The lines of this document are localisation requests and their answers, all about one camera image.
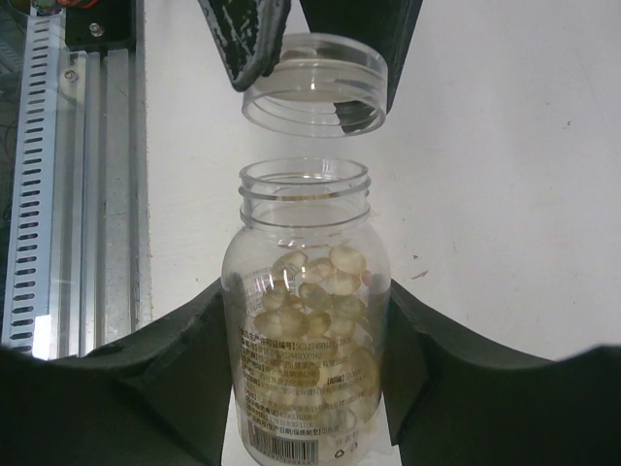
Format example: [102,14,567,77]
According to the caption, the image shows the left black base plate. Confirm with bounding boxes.
[64,0,136,52]

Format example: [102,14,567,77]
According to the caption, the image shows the white slotted cable duct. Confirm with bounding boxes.
[1,14,63,359]

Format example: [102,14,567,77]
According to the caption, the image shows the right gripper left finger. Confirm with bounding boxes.
[1,283,232,465]

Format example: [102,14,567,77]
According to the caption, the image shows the clear bottle cap orange label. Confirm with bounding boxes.
[242,33,388,138]

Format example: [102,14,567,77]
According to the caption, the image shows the aluminium mounting rail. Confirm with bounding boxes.
[48,0,154,355]

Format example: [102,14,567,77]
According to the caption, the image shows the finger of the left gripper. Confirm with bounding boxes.
[198,0,291,92]
[301,1,422,116]

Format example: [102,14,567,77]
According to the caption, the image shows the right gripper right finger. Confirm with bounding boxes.
[382,283,620,465]

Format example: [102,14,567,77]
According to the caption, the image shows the clear bottle yellow pills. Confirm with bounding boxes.
[221,158,391,465]

